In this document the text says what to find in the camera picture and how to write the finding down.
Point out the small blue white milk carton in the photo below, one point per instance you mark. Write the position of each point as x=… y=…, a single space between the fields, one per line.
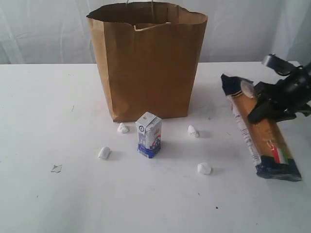
x=149 y=134

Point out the spaghetti pack black ends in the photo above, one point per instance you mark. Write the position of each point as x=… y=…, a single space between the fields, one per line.
x=268 y=149

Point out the brown paper bag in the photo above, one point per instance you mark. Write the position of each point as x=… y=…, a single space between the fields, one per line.
x=147 y=55

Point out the chipped spot paint flake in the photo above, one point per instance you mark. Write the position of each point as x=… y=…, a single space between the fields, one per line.
x=56 y=168

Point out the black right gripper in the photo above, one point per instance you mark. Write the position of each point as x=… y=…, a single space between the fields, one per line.
x=281 y=101

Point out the white foam peanut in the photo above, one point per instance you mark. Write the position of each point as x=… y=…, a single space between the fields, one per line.
x=104 y=153
x=122 y=128
x=204 y=168
x=193 y=131

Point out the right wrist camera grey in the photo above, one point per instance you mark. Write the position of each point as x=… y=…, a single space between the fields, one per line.
x=278 y=65

